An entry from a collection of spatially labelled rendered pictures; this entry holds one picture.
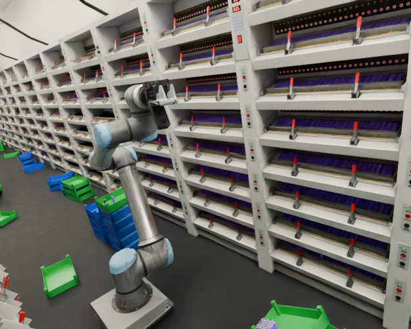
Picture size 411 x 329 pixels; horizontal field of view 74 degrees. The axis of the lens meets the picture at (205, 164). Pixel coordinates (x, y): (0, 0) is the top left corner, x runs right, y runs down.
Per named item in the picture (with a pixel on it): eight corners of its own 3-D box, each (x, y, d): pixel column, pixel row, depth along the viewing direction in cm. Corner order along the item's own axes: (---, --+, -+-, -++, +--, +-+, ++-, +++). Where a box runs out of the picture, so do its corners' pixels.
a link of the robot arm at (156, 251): (143, 273, 160) (104, 153, 166) (170, 261, 168) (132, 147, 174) (149, 277, 147) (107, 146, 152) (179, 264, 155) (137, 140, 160)
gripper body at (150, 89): (147, 81, 85) (136, 83, 95) (152, 109, 88) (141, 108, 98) (170, 78, 89) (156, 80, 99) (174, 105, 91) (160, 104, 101)
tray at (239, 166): (249, 174, 157) (244, 161, 152) (181, 160, 199) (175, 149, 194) (267, 154, 167) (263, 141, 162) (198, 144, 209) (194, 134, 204)
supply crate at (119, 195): (109, 213, 197) (106, 203, 194) (96, 206, 211) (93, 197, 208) (143, 195, 216) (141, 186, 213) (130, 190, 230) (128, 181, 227)
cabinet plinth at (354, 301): (408, 331, 127) (409, 323, 125) (145, 209, 279) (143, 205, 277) (415, 307, 137) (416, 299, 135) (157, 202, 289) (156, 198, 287)
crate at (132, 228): (118, 241, 206) (115, 232, 203) (106, 232, 220) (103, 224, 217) (151, 220, 224) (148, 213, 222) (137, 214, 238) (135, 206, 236)
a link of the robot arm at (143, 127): (128, 142, 114) (121, 112, 110) (154, 136, 120) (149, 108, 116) (135, 145, 106) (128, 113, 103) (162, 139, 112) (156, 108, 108)
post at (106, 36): (147, 213, 270) (93, 21, 209) (141, 211, 276) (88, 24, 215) (163, 204, 282) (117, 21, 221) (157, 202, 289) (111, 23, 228)
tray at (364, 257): (387, 279, 122) (387, 260, 115) (269, 234, 164) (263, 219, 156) (399, 244, 132) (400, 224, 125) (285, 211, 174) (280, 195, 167)
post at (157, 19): (196, 236, 221) (144, -4, 160) (188, 233, 228) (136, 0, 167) (212, 224, 234) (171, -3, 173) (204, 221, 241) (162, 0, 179)
